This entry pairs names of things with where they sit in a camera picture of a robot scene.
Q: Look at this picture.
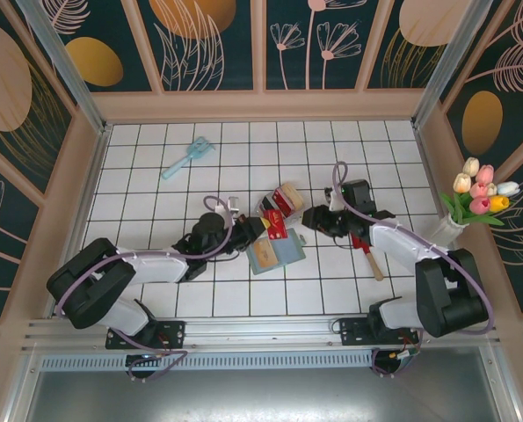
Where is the clear acrylic card box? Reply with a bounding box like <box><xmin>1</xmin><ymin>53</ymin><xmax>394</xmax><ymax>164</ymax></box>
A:
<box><xmin>254</xmin><ymin>183</ymin><xmax>305</xmax><ymax>226</ymax></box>

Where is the beige credit card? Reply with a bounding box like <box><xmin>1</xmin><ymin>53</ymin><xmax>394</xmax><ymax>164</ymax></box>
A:
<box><xmin>251</xmin><ymin>238</ymin><xmax>280</xmax><ymax>271</ymax></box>

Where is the beige card stack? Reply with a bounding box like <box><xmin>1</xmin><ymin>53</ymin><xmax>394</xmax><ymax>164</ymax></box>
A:
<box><xmin>280</xmin><ymin>184</ymin><xmax>303</xmax><ymax>215</ymax></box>

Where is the red card stack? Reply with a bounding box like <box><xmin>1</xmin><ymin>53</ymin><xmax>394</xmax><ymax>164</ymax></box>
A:
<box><xmin>271</xmin><ymin>188</ymin><xmax>295</xmax><ymax>217</ymax></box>

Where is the green card holder wallet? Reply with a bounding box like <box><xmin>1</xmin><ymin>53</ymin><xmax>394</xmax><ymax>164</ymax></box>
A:
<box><xmin>244</xmin><ymin>227</ymin><xmax>308</xmax><ymax>277</ymax></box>

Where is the light blue toy rake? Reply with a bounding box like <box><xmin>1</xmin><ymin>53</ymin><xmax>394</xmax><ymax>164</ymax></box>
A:
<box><xmin>161</xmin><ymin>136</ymin><xmax>217</xmax><ymax>181</ymax></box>

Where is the white ribbed vase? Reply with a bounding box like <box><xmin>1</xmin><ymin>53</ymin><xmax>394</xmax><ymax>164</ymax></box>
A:
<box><xmin>427</xmin><ymin>214</ymin><xmax>464</xmax><ymax>250</ymax></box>

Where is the artificial tulip bouquet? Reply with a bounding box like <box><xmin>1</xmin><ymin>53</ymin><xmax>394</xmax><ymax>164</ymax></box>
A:
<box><xmin>439</xmin><ymin>156</ymin><xmax>521</xmax><ymax>229</ymax></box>

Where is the grey metal shelf panel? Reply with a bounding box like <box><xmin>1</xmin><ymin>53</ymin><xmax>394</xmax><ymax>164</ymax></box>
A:
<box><xmin>23</xmin><ymin>368</ymin><xmax>519</xmax><ymax>422</ymax></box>

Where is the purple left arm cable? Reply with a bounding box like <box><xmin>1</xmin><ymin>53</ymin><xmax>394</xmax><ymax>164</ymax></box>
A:
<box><xmin>54</xmin><ymin>195</ymin><xmax>236</xmax><ymax>383</ymax></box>

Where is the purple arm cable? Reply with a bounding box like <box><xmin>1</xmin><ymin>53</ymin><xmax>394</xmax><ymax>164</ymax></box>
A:
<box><xmin>54</xmin><ymin>195</ymin><xmax>236</xmax><ymax>383</ymax></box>
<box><xmin>332</xmin><ymin>161</ymin><xmax>495</xmax><ymax>379</ymax></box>

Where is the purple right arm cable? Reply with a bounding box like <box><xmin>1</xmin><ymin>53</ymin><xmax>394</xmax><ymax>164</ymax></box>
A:
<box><xmin>332</xmin><ymin>161</ymin><xmax>495</xmax><ymax>379</ymax></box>

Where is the red toy shovel wooden handle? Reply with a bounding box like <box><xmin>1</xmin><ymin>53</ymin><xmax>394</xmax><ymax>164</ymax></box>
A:
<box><xmin>350</xmin><ymin>231</ymin><xmax>385</xmax><ymax>282</ymax></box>

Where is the aluminium side rail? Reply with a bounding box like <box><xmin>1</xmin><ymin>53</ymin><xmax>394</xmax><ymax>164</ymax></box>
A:
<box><xmin>412</xmin><ymin>125</ymin><xmax>480</xmax><ymax>313</ymax></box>
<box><xmin>45</xmin><ymin>125</ymin><xmax>113</xmax><ymax>320</ymax></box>

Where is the aluminium mounting rail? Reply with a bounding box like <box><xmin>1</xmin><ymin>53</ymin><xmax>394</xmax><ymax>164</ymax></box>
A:
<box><xmin>21</xmin><ymin>310</ymin><xmax>504</xmax><ymax>353</ymax></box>

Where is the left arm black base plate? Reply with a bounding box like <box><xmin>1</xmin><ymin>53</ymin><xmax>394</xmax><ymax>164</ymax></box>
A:
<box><xmin>105</xmin><ymin>319</ymin><xmax>187</xmax><ymax>352</ymax></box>

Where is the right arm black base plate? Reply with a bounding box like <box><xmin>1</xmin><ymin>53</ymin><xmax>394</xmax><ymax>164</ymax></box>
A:
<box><xmin>338</xmin><ymin>316</ymin><xmax>421</xmax><ymax>349</ymax></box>

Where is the slotted grey cable duct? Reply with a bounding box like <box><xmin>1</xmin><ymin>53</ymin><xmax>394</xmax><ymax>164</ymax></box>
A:
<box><xmin>39</xmin><ymin>349</ymin><xmax>376</xmax><ymax>373</ymax></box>

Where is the multicoloured base wire bundle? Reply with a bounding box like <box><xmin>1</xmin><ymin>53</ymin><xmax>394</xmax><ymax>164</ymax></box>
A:
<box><xmin>388</xmin><ymin>336</ymin><xmax>422</xmax><ymax>366</ymax></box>

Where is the aluminium corner post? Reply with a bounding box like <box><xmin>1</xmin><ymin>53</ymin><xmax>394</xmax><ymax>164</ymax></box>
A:
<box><xmin>17</xmin><ymin>0</ymin><xmax>113</xmax><ymax>136</ymax></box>
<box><xmin>410</xmin><ymin>0</ymin><xmax>496</xmax><ymax>129</ymax></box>

